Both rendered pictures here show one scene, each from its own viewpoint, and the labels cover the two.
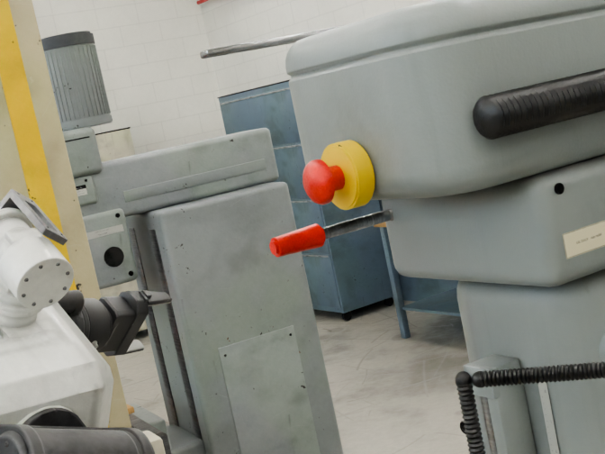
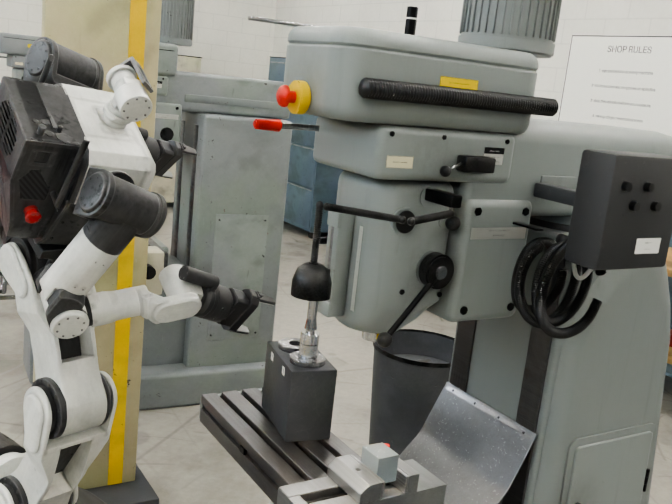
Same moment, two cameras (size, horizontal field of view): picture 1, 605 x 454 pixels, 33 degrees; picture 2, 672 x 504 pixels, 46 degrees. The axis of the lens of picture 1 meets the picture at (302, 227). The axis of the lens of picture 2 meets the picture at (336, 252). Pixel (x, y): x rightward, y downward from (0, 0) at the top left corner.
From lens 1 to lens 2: 0.54 m
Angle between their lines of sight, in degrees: 6
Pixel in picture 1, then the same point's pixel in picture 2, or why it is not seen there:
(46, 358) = (125, 147)
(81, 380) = (140, 164)
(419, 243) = (326, 145)
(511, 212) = (368, 138)
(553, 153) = (393, 116)
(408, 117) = (331, 77)
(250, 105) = not seen: hidden behind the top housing
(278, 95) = not seen: hidden behind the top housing
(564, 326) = (378, 202)
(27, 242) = (133, 85)
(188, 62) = (257, 25)
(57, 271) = (144, 104)
